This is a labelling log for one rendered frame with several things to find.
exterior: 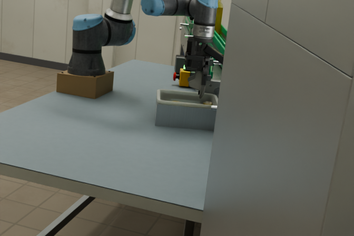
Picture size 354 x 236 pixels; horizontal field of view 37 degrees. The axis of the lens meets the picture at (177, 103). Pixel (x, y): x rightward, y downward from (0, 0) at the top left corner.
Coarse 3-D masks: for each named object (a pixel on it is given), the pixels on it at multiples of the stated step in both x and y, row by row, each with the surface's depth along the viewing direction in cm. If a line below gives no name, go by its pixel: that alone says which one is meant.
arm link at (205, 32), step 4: (196, 28) 181; (200, 28) 180; (204, 28) 180; (208, 28) 180; (212, 28) 181; (192, 32) 184; (196, 32) 181; (200, 32) 180; (204, 32) 180; (208, 32) 180; (212, 32) 182; (196, 36) 182; (200, 36) 181; (204, 36) 181; (208, 36) 181; (212, 36) 182
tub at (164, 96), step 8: (160, 96) 196; (168, 96) 197; (176, 96) 197; (184, 96) 198; (192, 96) 198; (208, 96) 198; (216, 96) 195; (168, 104) 182; (176, 104) 182; (184, 104) 182; (192, 104) 182; (200, 104) 182; (216, 104) 188
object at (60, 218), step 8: (80, 200) 243; (88, 200) 248; (72, 208) 235; (80, 208) 240; (64, 216) 228; (72, 216) 233; (56, 224) 220; (64, 224) 227; (40, 232) 213; (48, 232) 214; (56, 232) 221
